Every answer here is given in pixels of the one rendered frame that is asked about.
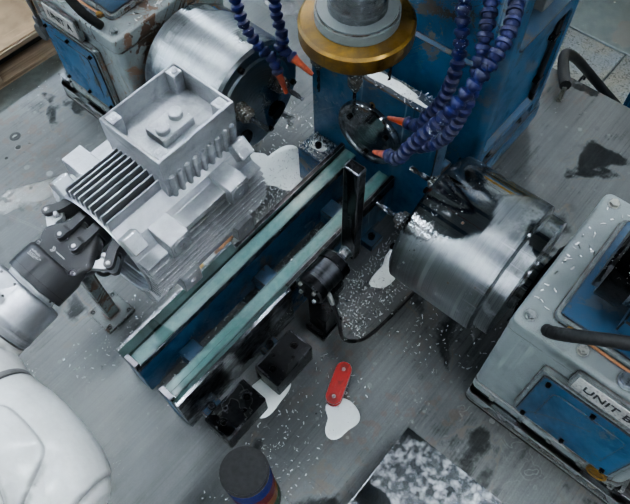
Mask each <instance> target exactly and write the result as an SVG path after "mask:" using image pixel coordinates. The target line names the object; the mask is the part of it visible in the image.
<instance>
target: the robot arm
mask: <svg viewBox="0 0 630 504"><path fill-rule="evenodd" d="M41 212H42V213H43V214H44V215H45V216H46V223H47V227H46V228H44V230H43V231H42V233H41V236H40V237H39V239H38V240H36V241H34V242H30V243H29V244H27V245H26V246H25V247H24V248H23V249H22V250H21V251H20V252H19V253H18V254H17V255H16V256H15V257H14V258H13V259H11V260H10V261H9V264H10V265H11V266H12V267H11V268H10V269H8V268H7V267H5V266H3V265H2V264H0V504H107V502H108V500H109V498H110V495H111V477H110V476H111V469H110V466H109V463H108V461H107V458H106V456H105V454H104V452H103V450H102V448H101V446H100V445H99V443H98V442H97V440H96V439H95V437H94V436H93V434H92V433H91V432H90V430H89V429H88V428H87V427H86V426H85V424H84V423H83V422H82V421H81V419H80V418H79V417H78V416H77V415H76V414H75V413H74V412H73V410H72V409H71V408H70V407H69V406H68V405H67V404H66V403H65V402H64V401H63V400H62V399H60V398H59V397H58V396H57V395H56V394H55V393H54V392H53V391H51V390H50V389H48V388H47V387H45V386H44V385H42V384H41V383H40V382H39V381H38V380H36V379H35V378H34V377H33V376H32V375H31V374H30V373H29V371H28V370H27V369H26V367H25V366H24V364H23V362H22V360H21V359H20V358H19V356H20V354H21V353H22V352H23V351H24V350H25V349H26V348H27V347H29V346H30V345H31V344H32V342H33V341H34V340H35V339H36V338H37V337H38V336H39V335H40V334H41V333H42V332H43V331H44V330H45V329H46V328H47V327H48V326H49V325H50V324H51V323H52V322H53V321H54V320H55V319H56V318H57V316H58V314H57V312H56V311H55V309H54V308H53V307H52V306H53V305H54V304H55V305H57V306H60V305H62V304H63V303H64V302H65V301H66V300H67V299H68V298H69V297H70V296H71V295H72V294H73V293H74V292H75V291H76V290H77V289H78V288H79V286H80V284H81V282H82V281H83V280H84V279H85V278H87V277H89V276H92V275H94V274H95V273H96V272H97V271H102V272H110V273H111V274H112V275H113V276H117V275H119V274H120V272H121V268H122V264H123V261H124V258H125V256H126V255H127V253H126V252H125V250H124V249H123V248H122V247H121V246H120V245H119V244H118V243H117V241H116V240H115V239H113V240H112V242H111V243H110V245H109V247H108V249H107V252H106V253H102V249H103V248H104V247H105V246H106V245H107V244H108V243H109V242H110V241H111V237H112V236H111V235H110V234H109V233H108V232H107V231H106V230H105V229H104V228H103V227H102V226H101V225H100V224H99V223H98V222H97V221H95V220H94V219H93V218H92V217H91V216H90V215H89V214H87V213H86V212H85V211H84V210H83V209H81V208H80V207H79V206H77V205H76V204H74V203H73V202H71V201H69V200H67V199H62V200H61V201H59V202H56V203H52V204H49V205H46V206H44V207H43V208H42V209H41ZM71 217H72V218H71ZM69 218H71V219H70V220H69V221H66V219H69ZM101 253H102V255H101ZM101 256H102V257H101Z"/></svg>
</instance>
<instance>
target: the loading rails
mask: <svg viewBox="0 0 630 504"><path fill-rule="evenodd" d="M350 159H353V160H355V161H356V155H355V154H354V153H352V152H350V151H349V150H347V149H346V148H345V144H343V143H342V142H341V143H340V144H339V145H338V146H337V147H336V148H335V149H334V150H333V151H332V152H331V153H330V154H329V155H327V156H326V157H325V158H324V159H323V160H322V161H321V162H320V163H319V164H318V165H317V166H316V167H315V168H314V169H313V170H312V171H311V172H310V173H309V174H308V175H307V176H305V177H304V178H303V179H302V180H301V181H300V182H299V183H298V184H297V185H296V186H295V187H294V188H293V189H292V190H291V191H290V192H289V193H288V194H287V195H286V196H285V197H283V198H282V199H281V200H280V201H279V202H278V203H277V204H276V205H275V206H274V207H273V208H272V209H271V210H270V211H269V212H268V213H267V214H266V215H265V216H264V217H262V218H261V219H260V220H259V221H258V222H257V223H256V224H255V225H254V228H253V229H252V230H251V231H250V232H249V233H248V234H247V235H246V236H245V237H244V238H243V239H242V240H241V241H237V242H236V243H235V244H234V245H233V244H232V243H231V242H229V243H228V244H226V245H225V246H224V247H223V248H222V249H221V250H220V251H219V252H218V253H217V254H216V255H215V256H214V257H213V258H212V259H211V260H210V261H209V262H207V263H206V264H205V265H204V266H203V267H202V268H201V272H202V275H203V277H202V278H201V279H200V280H199V281H198V282H197V283H196V284H195V285H194V286H193V287H192V288H191V289H190V290H189V291H188V292H187V291H185V290H184V289H183V288H182V287H181V288H180V289H179V290H178V291H177V292H176V293H175V294H174V295H173V296H172V297H171V298H169V299H168V300H167V301H166V302H165V303H164V304H163V305H162V306H161V307H160V308H159V309H158V310H157V311H156V312H155V313H154V314H153V315H152V316H151V317H149V318H148V319H147V320H146V321H145V322H144V323H143V324H142V325H141V326H140V327H139V328H138V329H137V330H136V331H135V332H134V333H133V334H132V335H130V336H129V337H128V338H127V339H126V340H125V341H124V342H123V343H122V344H121V345H120V346H119V347H118V348H117V349H116V350H117V352H118V353H119V354H120V355H121V357H122V358H123V359H124V360H125V362H126V363H127V364H128V365H129V367H130V368H131V369H132V370H133V372H134V373H135V374H136V375H137V376H138V377H139V378H140V379H141V380H142V381H143V382H144V383H145V384H146V385H147V386H148V387H149V388H150V389H152V390H153V389H154V388H155V387H156V386H157V385H158V384H159V383H160V382H161V381H162V380H163V379H164V378H165V377H166V376H167V375H168V374H169V373H170V372H171V371H172V370H173V369H174V368H175V367H176V366H177V365H178V364H179V363H180V362H181V361H182V360H183V361H184V362H185V363H187V365H186V366H185V367H184V368H183V369H182V370H181V371H180V372H179V373H178V374H177V375H176V376H175V377H174V378H173V379H172V380H171V381H170V382H169V383H168V384H167V385H166V386H165V387H164V386H161V387H160V388H159V389H158V390H159V391H160V393H161V394H162V395H163V396H164V398H165V399H166V400H167V402H168V403H169V404H170V406H171V407H172V408H173V410H174V411H175V412H176V413H177V414H178V415H179V416H180V417H182V418H183V419H184V420H185V421H186V422H187V423H188V424H189V425H191V426H192V427H193V426H194V425H195V424H196V422H197V421H198V420H199V419H200V418H201V417H202V416H203V415H204V416H205V417H207V416H208V415H209V414H210V413H211V412H212V411H213V410H214V409H215V408H216V407H217V405H218V404H219V403H220V402H221V400H220V399H219V398H220V397H221V396H222V395H223V394H224V393H225V392H226V391H227V389H228V388H229V387H230V386H231V385H232V384H233V383H234V382H235V381H236V380H237V379H238V378H239V377H240V376H241V375H242V374H243V372H244V371H245V370H246V369H247V368H248V367H249V366H250V365H251V364H252V363H253V362H254V361H255V360H256V359H257V358H258V356H259V355H260V354H263V355H265V354H266V353H267V352H268V351H269V350H270V349H271V348H272V347H273V346H274V345H275V343H276V342H277V341H278V339H277V338H276V337H277V336H278V335H279V334H280V333H281V332H282V331H283V330H284V329H285V328H286V327H287V326H288V325H289V323H290V322H291V321H292V320H293V319H294V312H295V311H296V310H297V309H298V308H299V307H300V306H301V305H302V304H303V303H304V302H305V301H306V300H307V299H308V298H306V297H305V296H304V295H303V293H302V294H300V293H299V288H298V286H297V284H296V279H297V278H298V277H299V276H300V275H301V274H302V273H303V272H306V271H307V270H308V269H309V268H310V267H311V265H312V264H313V263H314V262H315V261H316V260H317V259H318V256H319V255H320V254H321V253H322V252H323V251H324V250H325V249H331V250H334V251H336V252H337V253H338V252H339V249H340V248H341V232H342V206H341V205H340V204H339V202H340V201H341V200H342V199H343V168H344V165H345V164H346V163H347V162H348V161H349V160H350ZM394 182H395V177H394V176H393V175H391V176H390V177H389V176H387V175H386V174H384V173H383V172H381V171H380V170H379V171H378V172H377V173H376V174H375V175H374V176H373V177H372V178H371V179H370V180H369V181H368V182H367V183H366V184H365V193H364V205H363V218H362V230H361V242H360V244H361V245H362V246H364V247H365V248H367V249H368V250H369V251H373V250H374V249H375V247H376V246H377V245H378V244H379V243H380V242H381V241H382V238H383V236H382V235H381V234H380V233H378V232H377V231H375V230H374V228H375V227H376V225H377V224H378V223H379V222H380V221H381V220H382V219H383V218H384V217H385V216H386V215H387V213H385V212H384V211H383V210H381V209H380V208H379V207H378V206H376V202H377V201H379V202H380V204H383V205H385V206H387V207H388V208H391V201H392V194H393V188H394ZM320 221H321V222H323V223H324V224H325V225H324V226H323V227H322V228H321V229H320V230H319V231H318V232H317V233H316V234H315V235H314V236H313V237H312V238H311V239H310V240H309V241H308V242H307V243H306V245H305V246H304V247H303V248H302V249H301V250H300V251H299V252H298V253H297V254H296V255H295V256H294V257H293V258H292V259H291V260H290V261H289V262H288V263H287V264H286V265H285V266H284V267H283V268H282V269H281V270H280V271H279V272H278V273H277V272H276V271H275V270H273V268H274V267H275V266H276V265H277V264H278V263H279V262H280V261H281V260H282V259H283V258H284V257H285V256H286V255H287V254H288V253H289V252H290V251H291V250H292V249H293V248H294V247H295V246H296V245H297V244H298V243H299V242H300V241H301V240H302V239H303V238H304V237H305V236H306V235H307V234H308V233H309V232H310V231H311V230H312V229H313V228H314V227H315V226H316V225H317V224H318V223H319V222H320ZM255 286H256V287H257V288H258V289H259V290H260V291H259V292H258V293H257V294H256V295H255V296H254V297H253V298H252V299H251V300H250V301H249V302H248V303H247V304H246V305H245V306H244V307H243V308H242V309H241V310H240V311H239V312H238V313H237V314H236V315H235V316H234V317H233V318H232V319H231V320H230V321H229V322H228V323H227V324H226V325H225V326H224V327H223V328H222V329H221V331H220V332H219V333H218V334H217V335H216V336H215V337H214V338H213V339H212V340H211V341H210V342H209V343H208V344H207V345H206V346H205V347H203V346H202V345H201V344H200V342H201V341H202V340H203V339H204V338H205V337H206V336H207V335H208V334H209V333H210V332H211V331H212V330H213V329H214V328H215V327H216V326H217V325H218V324H219V323H220V322H221V321H222V320H223V319H224V318H225V317H226V316H227V315H228V314H229V313H230V311H231V310H232V309H233V308H234V307H235V306H236V305H237V304H238V303H239V302H240V301H241V300H242V299H243V298H244V297H245V296H246V295H247V294H248V293H249V292H250V291H251V290H252V289H253V288H254V287H255Z"/></svg>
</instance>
